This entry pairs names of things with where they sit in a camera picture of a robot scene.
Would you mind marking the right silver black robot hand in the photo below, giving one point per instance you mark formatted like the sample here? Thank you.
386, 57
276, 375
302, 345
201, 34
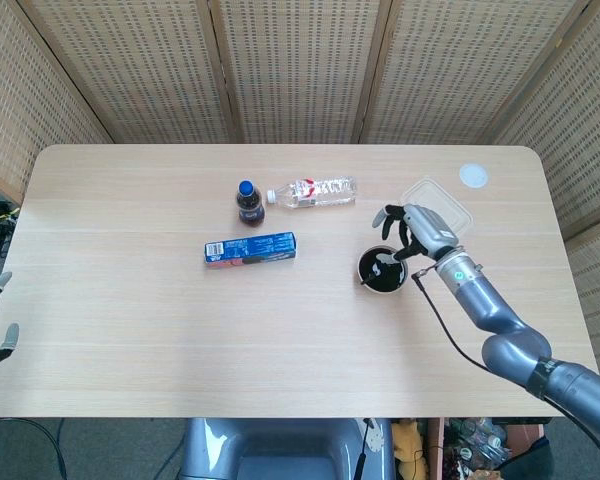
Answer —
430, 230

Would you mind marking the black plastic spoon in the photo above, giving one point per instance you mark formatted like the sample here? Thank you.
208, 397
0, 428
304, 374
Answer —
365, 281

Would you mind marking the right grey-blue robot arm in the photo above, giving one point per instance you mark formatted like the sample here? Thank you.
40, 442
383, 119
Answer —
485, 305

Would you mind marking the beige container lid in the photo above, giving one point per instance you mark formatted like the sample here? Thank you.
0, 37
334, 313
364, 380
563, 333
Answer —
430, 187

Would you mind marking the white round table grommet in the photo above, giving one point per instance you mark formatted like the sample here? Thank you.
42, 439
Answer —
474, 175

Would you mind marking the clear plastic water bottle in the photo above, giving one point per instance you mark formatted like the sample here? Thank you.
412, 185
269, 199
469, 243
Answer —
320, 192

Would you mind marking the blue cookie box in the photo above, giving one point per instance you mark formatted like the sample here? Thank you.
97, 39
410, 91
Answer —
252, 247

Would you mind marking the cola bottle with blue cap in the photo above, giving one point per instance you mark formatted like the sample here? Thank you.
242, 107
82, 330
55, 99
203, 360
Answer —
250, 207

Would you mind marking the woven bamboo folding screen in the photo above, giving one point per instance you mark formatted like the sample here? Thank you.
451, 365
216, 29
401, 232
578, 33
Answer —
300, 75

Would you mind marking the box of mixed clutter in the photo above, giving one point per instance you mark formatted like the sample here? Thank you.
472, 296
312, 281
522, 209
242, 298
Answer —
480, 445

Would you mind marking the yellow soft toy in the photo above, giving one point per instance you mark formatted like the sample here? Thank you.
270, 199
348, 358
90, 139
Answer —
410, 450

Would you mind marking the grey-blue robot torso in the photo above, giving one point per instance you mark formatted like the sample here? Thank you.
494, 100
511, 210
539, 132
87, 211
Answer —
280, 450

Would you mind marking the white perforated bracket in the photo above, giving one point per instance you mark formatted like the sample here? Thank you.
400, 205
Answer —
374, 437

